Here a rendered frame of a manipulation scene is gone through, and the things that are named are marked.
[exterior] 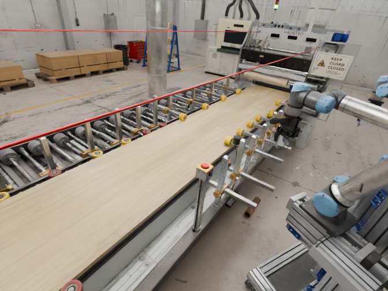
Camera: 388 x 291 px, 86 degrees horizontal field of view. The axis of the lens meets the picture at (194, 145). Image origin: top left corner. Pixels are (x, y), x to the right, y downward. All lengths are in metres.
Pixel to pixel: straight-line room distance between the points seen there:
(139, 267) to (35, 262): 0.52
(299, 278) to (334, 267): 0.83
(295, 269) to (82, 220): 1.66
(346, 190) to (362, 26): 9.30
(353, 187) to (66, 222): 1.39
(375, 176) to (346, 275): 0.50
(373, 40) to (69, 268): 10.19
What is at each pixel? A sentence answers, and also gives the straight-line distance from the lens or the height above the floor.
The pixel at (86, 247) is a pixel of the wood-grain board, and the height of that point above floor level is 0.90.
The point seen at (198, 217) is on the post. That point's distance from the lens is 1.37.
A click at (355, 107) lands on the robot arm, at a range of 1.16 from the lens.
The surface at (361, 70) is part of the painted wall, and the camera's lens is 10.33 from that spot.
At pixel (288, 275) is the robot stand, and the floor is 0.21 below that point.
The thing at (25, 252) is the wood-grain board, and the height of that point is 0.90.
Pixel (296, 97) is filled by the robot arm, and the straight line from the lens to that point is 1.11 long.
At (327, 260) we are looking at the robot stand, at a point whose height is 0.94.
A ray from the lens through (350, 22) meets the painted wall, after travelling 10.20.
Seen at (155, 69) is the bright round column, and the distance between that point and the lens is 5.38.
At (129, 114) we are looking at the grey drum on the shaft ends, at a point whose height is 0.84.
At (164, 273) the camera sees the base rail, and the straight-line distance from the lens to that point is 1.34.
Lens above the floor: 1.90
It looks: 32 degrees down
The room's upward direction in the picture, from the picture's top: 6 degrees clockwise
